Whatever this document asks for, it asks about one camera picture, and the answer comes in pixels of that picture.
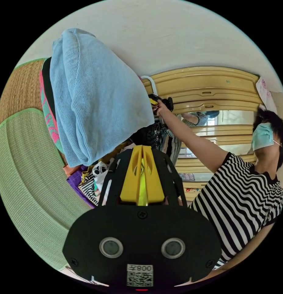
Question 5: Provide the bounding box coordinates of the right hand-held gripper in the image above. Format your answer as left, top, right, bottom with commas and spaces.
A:
148, 96, 174, 113

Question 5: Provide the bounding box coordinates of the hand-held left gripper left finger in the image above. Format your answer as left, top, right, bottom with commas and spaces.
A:
120, 145, 143, 199

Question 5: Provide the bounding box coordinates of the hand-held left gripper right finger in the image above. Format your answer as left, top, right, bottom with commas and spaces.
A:
143, 145, 166, 200

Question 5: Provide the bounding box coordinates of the person's right forearm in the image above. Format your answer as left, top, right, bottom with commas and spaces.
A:
162, 111, 203, 151

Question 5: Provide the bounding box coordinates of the pink floral cloth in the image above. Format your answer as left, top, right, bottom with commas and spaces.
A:
255, 77, 278, 113

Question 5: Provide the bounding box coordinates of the person's right hand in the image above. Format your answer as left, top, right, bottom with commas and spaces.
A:
155, 102, 171, 119

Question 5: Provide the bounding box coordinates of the yellow cupboard with mirror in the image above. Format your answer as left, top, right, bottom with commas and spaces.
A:
141, 66, 266, 202

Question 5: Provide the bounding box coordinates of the pile of clothes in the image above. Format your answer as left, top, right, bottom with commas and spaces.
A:
39, 27, 184, 210

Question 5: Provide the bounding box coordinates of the person's body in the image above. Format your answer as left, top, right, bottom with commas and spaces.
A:
189, 107, 283, 272

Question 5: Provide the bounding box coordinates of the bed with woven mats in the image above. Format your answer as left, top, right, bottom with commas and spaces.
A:
0, 57, 96, 274

